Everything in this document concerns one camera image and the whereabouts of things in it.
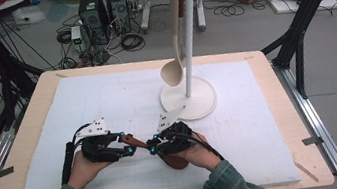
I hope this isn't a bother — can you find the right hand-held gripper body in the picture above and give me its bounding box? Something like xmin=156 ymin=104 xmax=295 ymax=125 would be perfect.
xmin=153 ymin=104 xmax=196 ymax=155

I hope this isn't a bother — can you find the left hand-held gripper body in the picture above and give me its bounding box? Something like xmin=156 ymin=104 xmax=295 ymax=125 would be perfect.
xmin=73 ymin=114 xmax=127 ymax=167

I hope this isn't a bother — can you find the dark brown wooden spoon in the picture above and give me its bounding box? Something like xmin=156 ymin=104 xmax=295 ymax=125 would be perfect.
xmin=118 ymin=125 xmax=191 ymax=179

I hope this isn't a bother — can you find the white utensil rack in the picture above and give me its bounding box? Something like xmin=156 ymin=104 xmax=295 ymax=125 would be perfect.
xmin=145 ymin=0 xmax=237 ymax=125

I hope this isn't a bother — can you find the large beige spoon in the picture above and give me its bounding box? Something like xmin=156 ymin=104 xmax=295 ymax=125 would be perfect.
xmin=148 ymin=0 xmax=193 ymax=89

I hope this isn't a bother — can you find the person's left hand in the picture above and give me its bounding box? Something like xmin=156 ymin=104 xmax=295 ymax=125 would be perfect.
xmin=62 ymin=146 xmax=117 ymax=189

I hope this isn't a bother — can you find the person's right hand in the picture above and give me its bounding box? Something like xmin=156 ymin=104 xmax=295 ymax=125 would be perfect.
xmin=172 ymin=129 xmax=224 ymax=177

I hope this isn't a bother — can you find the white grid mat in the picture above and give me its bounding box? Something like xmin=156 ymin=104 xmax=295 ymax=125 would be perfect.
xmin=0 ymin=44 xmax=303 ymax=189

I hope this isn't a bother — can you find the small white power adapter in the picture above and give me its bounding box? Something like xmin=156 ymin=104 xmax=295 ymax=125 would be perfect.
xmin=68 ymin=25 xmax=84 ymax=46

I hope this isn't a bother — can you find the black computer tower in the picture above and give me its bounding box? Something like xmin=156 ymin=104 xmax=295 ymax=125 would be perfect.
xmin=104 ymin=0 xmax=133 ymax=36
xmin=76 ymin=0 xmax=112 ymax=49

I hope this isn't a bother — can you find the white stand leg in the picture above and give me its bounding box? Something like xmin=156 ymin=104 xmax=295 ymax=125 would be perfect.
xmin=194 ymin=0 xmax=211 ymax=33
xmin=136 ymin=0 xmax=156 ymax=34

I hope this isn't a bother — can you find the clear plastic bag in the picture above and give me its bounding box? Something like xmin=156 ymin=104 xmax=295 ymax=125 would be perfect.
xmin=11 ymin=4 xmax=47 ymax=28

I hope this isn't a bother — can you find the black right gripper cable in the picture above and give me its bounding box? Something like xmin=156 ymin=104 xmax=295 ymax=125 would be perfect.
xmin=175 ymin=125 xmax=226 ymax=167

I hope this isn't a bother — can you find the coiled black cable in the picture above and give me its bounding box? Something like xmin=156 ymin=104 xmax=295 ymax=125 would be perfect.
xmin=119 ymin=30 xmax=148 ymax=54

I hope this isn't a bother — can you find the grey metal bracket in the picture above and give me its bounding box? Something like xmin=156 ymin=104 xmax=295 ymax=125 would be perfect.
xmin=301 ymin=134 xmax=324 ymax=147
xmin=0 ymin=166 xmax=17 ymax=185

